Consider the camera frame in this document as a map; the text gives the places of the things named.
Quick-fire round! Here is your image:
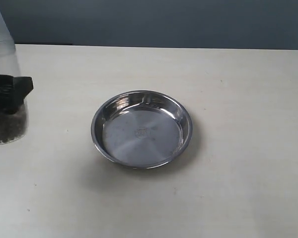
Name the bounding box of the clear plastic shaker bottle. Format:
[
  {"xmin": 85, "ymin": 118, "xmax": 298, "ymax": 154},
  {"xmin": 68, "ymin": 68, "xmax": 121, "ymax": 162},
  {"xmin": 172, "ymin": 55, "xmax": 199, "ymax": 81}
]
[{"xmin": 0, "ymin": 12, "xmax": 33, "ymax": 144}]

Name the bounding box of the round stainless steel plate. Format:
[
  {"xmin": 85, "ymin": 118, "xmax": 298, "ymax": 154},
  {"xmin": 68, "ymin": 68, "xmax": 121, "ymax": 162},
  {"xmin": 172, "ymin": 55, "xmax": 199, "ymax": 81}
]
[{"xmin": 90, "ymin": 90, "xmax": 193, "ymax": 169}]

